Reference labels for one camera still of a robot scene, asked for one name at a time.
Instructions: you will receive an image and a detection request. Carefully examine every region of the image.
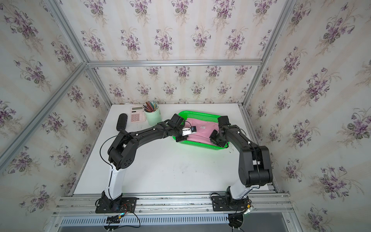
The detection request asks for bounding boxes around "pink t-shirt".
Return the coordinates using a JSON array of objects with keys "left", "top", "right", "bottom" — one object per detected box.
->
[{"left": 186, "top": 118, "right": 218, "bottom": 145}]

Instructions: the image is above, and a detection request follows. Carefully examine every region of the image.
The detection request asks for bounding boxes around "green plastic basket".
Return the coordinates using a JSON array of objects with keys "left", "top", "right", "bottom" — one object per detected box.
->
[{"left": 178, "top": 111, "right": 229, "bottom": 150}]

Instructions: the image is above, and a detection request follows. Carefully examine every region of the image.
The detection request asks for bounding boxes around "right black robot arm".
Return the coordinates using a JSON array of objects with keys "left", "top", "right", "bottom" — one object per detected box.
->
[{"left": 209, "top": 116, "right": 273, "bottom": 200}]

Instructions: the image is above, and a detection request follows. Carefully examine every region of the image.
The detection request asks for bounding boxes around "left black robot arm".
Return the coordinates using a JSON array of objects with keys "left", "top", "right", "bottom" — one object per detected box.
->
[{"left": 101, "top": 114, "right": 186, "bottom": 204}]

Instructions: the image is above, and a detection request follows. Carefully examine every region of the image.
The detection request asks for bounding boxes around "pale green pen cup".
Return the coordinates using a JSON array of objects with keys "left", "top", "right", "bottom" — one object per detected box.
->
[{"left": 145, "top": 109, "right": 162, "bottom": 127}]

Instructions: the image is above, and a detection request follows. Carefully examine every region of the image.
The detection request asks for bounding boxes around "coloured pens bundle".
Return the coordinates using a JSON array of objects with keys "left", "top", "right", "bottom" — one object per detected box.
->
[{"left": 143, "top": 101, "right": 158, "bottom": 113}]

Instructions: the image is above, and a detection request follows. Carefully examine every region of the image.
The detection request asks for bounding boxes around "pink calculator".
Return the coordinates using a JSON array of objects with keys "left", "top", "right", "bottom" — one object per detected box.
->
[{"left": 130, "top": 106, "right": 146, "bottom": 123}]

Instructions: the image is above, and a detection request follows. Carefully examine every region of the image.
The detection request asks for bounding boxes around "black glasses case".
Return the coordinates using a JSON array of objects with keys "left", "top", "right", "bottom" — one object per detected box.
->
[{"left": 116, "top": 113, "right": 128, "bottom": 132}]

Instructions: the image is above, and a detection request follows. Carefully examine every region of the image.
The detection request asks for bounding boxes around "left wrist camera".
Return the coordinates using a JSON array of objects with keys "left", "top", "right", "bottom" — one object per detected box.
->
[{"left": 182, "top": 126, "right": 197, "bottom": 136}]

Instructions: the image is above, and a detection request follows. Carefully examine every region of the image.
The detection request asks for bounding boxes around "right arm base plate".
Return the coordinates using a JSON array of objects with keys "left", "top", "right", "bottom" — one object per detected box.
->
[{"left": 210, "top": 193, "right": 252, "bottom": 213}]

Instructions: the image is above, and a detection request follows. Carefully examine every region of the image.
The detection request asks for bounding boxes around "aluminium mounting rail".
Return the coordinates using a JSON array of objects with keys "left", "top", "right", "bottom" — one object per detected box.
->
[{"left": 52, "top": 191, "right": 294, "bottom": 217}]

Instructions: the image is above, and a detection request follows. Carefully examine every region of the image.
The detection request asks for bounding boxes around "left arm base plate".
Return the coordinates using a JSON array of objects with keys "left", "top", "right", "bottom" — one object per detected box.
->
[{"left": 95, "top": 197, "right": 138, "bottom": 214}]

